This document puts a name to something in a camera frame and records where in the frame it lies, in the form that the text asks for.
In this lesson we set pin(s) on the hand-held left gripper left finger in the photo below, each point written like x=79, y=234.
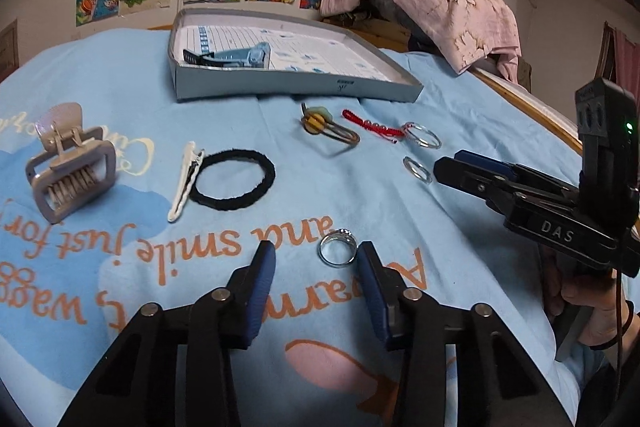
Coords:
x=260, y=289

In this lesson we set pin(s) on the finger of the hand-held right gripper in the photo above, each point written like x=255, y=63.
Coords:
x=482, y=161
x=465, y=177

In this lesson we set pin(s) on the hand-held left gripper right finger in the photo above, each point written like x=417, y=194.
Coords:
x=375, y=294

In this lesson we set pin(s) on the white alligator hair clip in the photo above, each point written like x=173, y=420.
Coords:
x=186, y=179

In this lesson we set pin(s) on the grey cardboard box tray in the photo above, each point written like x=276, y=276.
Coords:
x=280, y=82

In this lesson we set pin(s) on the blue hair clip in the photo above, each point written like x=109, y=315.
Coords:
x=240, y=57

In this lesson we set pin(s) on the beige claw hair clip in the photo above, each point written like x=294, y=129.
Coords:
x=62, y=139

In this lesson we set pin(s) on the person's right forearm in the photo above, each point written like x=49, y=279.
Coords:
x=607, y=392

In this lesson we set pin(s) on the person's right hand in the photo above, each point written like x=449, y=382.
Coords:
x=605, y=307

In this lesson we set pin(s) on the pink curtain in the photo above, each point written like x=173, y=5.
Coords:
x=625, y=57

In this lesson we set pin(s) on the olive green cloth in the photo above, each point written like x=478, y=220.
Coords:
x=525, y=72

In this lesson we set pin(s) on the blue printed bed sheet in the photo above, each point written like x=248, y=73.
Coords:
x=350, y=192

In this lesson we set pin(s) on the pink floral blanket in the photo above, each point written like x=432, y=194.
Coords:
x=440, y=2

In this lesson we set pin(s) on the brown wooden door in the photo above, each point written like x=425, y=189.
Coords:
x=9, y=49

